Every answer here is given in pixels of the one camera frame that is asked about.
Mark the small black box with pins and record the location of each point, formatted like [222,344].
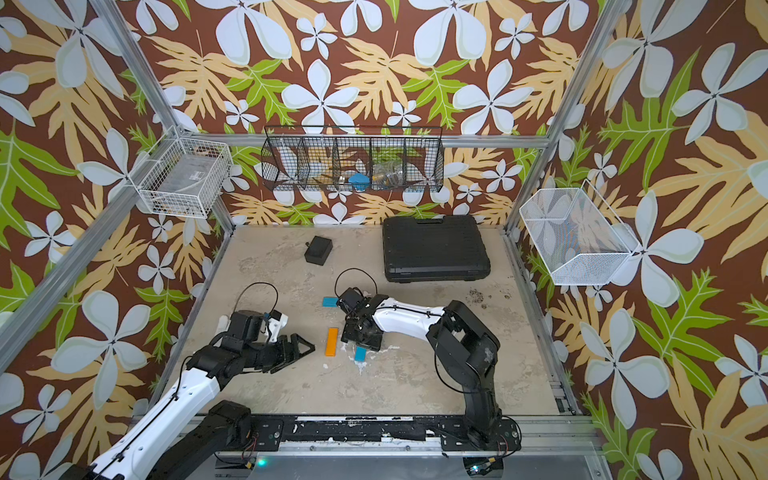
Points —
[318,250]

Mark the white wire basket left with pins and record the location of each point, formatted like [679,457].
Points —
[182,175]

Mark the blue object in basket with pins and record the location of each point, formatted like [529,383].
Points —
[359,182]

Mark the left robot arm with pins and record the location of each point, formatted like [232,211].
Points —
[156,448]

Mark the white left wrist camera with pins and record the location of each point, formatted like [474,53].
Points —
[249,325]

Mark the white mesh basket right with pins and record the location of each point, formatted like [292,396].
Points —
[580,238]

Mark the light orange block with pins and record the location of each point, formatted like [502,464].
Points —
[331,342]

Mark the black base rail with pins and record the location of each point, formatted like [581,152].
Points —
[447,435]

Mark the large black tool case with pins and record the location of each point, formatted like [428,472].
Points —
[438,249]

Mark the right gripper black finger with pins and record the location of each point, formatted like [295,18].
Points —
[372,339]
[351,333]

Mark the teal block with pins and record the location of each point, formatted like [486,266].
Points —
[330,301]
[360,354]

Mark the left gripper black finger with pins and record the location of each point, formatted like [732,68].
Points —
[284,363]
[301,347]

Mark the black wire basket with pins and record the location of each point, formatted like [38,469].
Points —
[396,158]

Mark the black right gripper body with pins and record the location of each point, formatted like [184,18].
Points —
[362,346]

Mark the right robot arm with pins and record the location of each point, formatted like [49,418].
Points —
[463,348]

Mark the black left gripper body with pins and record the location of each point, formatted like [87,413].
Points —
[270,354]

